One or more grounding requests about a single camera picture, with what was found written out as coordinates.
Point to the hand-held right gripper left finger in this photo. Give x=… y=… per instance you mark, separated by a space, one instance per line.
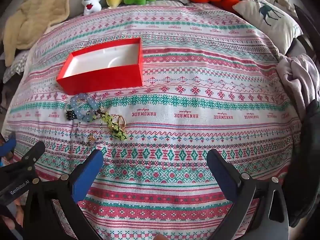
x=87 y=171

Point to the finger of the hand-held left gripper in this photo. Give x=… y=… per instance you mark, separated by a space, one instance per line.
x=8 y=145
x=27 y=170

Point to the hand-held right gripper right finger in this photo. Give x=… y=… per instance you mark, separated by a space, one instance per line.
x=222 y=173

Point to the thin beaded strand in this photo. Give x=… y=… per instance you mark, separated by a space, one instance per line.
x=91 y=137

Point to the black hair claw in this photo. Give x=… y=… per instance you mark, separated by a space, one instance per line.
x=70 y=114

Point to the small dark trinket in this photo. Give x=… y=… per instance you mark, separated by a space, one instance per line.
x=100 y=111

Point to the red cardboard box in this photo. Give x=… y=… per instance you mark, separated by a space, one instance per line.
x=100 y=80

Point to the dark cloth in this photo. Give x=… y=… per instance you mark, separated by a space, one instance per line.
x=307 y=155

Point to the patterned red green bedspread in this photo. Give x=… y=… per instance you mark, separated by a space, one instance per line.
x=200 y=80

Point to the lavender cloth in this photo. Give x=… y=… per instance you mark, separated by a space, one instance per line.
x=297 y=77

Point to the beige quilted blanket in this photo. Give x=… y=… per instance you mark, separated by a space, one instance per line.
x=37 y=12

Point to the white deer print pillow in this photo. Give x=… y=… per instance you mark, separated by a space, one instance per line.
x=270 y=22

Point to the white bunny plush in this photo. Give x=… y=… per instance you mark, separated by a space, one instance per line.
x=92 y=1

